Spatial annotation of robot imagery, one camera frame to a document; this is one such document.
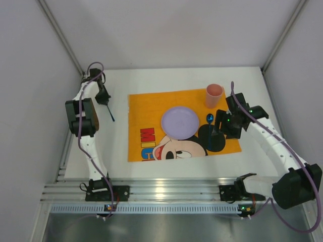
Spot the orange cartoon mouse placemat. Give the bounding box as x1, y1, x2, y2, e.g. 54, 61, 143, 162
128, 89, 242, 162

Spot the blue metal fork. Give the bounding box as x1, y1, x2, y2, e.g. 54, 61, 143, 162
106, 104, 115, 122

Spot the aluminium mounting rail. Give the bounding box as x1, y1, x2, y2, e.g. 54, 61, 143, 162
40, 141, 315, 204

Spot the aluminium frame post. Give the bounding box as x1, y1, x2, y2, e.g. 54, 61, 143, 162
36, 0, 85, 76
260, 0, 309, 75

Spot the pink plastic cup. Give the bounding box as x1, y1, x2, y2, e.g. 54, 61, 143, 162
205, 84, 224, 108

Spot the left aluminium frame post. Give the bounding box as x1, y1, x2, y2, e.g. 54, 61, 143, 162
36, 0, 85, 76

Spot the right aluminium frame post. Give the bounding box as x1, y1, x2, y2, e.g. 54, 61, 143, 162
260, 0, 309, 75

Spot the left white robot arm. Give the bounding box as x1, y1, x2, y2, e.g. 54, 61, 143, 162
65, 68, 112, 193

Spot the blue metal spoon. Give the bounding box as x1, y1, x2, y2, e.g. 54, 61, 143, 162
206, 113, 214, 151

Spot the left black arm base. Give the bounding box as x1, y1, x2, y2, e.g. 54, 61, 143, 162
79, 177, 130, 202

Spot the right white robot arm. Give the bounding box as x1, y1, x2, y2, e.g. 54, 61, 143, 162
211, 93, 322, 209

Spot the purple plastic plate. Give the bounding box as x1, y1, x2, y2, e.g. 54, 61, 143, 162
161, 106, 199, 140

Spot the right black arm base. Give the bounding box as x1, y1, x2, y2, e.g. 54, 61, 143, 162
219, 173, 256, 204

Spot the perforated cable tray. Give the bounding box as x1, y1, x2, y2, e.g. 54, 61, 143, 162
50, 203, 256, 215

